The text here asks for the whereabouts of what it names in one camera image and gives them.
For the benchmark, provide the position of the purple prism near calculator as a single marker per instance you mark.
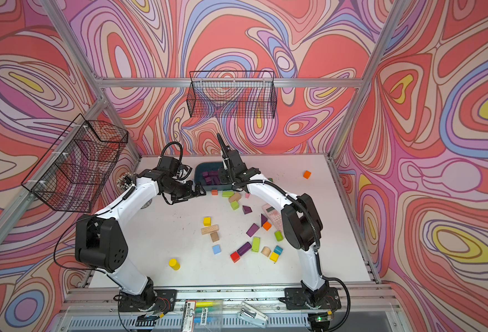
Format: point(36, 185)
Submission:
point(263, 220)

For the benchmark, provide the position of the pen holder cup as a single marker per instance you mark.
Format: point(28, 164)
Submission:
point(125, 181)

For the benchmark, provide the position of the natural wood cylinder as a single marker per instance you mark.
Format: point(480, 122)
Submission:
point(266, 251)

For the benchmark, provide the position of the yellow wooden cylinder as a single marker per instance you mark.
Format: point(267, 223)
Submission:
point(174, 264)

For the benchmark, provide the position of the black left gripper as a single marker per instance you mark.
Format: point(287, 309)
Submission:
point(190, 193)

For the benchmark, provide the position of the light blue wooden cube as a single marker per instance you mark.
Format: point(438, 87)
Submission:
point(216, 249)

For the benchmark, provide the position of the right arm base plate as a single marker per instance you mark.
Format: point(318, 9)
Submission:
point(303, 299)

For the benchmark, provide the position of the pink calculator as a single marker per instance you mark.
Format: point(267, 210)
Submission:
point(274, 216)

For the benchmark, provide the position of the black wire basket left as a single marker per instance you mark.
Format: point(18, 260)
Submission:
point(75, 175)

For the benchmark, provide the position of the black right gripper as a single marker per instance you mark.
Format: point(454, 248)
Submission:
point(223, 178)

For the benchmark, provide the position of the marker box front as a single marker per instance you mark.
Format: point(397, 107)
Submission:
point(202, 316)

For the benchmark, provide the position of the purple long brick front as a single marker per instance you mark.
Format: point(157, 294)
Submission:
point(244, 248)

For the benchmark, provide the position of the light green rectangular block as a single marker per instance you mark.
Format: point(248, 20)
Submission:
point(255, 244)

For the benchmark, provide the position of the orange small block centre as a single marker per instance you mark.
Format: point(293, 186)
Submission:
point(266, 225)

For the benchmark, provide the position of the red wooden cube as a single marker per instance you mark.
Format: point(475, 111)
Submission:
point(235, 257)

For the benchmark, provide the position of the teal plastic storage bin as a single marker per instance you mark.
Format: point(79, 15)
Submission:
point(202, 171)

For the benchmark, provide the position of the clear plastic stapler front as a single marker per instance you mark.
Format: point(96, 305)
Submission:
point(252, 316)

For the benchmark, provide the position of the light green flat block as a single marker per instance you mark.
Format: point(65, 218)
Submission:
point(228, 193)

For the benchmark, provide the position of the purple triangular prism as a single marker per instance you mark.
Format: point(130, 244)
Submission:
point(247, 210)

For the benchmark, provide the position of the natural wood small block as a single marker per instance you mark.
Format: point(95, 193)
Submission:
point(215, 237)

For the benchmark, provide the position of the natural wood long block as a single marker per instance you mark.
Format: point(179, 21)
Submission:
point(209, 229)

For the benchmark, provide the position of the black wire basket back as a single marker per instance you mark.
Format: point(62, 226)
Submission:
point(232, 94)

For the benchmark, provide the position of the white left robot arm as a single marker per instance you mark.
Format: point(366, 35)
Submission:
point(100, 242)

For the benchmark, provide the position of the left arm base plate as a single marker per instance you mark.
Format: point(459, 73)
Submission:
point(159, 300)

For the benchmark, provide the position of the green cylinder near calculator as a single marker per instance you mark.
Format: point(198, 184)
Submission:
point(279, 236)

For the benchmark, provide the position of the black wire basket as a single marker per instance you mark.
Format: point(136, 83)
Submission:
point(75, 175)
point(232, 94)

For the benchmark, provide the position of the natural wood block rear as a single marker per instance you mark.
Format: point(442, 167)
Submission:
point(235, 197)

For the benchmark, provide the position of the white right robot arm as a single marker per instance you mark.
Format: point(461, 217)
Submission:
point(302, 225)

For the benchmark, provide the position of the yellow small cube front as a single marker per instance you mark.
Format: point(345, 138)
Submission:
point(274, 257)

